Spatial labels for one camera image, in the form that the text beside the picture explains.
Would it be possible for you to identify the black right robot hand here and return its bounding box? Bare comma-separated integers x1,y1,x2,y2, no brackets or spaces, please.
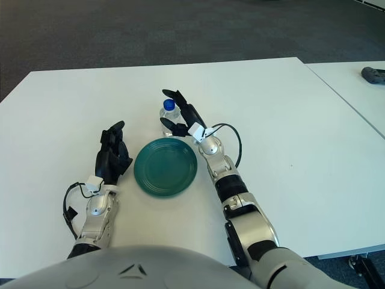
159,89,208,138

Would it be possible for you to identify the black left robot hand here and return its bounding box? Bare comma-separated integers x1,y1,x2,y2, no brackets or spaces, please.
95,120,134,186

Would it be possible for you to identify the clear bottle with blue cap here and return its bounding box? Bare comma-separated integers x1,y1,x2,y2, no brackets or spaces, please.
159,98,183,138

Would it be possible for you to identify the green round plate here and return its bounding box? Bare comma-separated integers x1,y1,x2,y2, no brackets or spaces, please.
134,137,199,199

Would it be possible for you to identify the white right wrist connector box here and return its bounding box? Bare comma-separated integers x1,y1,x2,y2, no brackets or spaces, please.
188,122,217,142

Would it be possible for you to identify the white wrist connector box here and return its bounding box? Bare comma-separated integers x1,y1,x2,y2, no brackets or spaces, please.
85,176,102,193
188,122,217,142

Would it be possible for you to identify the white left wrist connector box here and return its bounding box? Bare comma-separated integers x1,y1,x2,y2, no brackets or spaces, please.
85,176,102,193

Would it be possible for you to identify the grey robot torso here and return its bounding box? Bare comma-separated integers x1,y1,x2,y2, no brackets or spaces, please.
0,245,253,289

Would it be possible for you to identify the grey handheld controller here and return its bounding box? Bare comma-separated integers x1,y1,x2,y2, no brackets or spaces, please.
360,66,385,85

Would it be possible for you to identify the black table leg with caster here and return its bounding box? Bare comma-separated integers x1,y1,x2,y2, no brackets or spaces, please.
348,254,385,289

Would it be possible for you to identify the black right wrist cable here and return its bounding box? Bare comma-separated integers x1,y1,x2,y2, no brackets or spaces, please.
210,123,243,168

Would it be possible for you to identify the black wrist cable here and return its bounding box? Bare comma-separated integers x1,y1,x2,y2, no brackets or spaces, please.
62,181,91,240
210,123,243,168

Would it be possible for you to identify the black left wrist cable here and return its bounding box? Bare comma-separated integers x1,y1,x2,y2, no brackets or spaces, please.
62,181,91,240

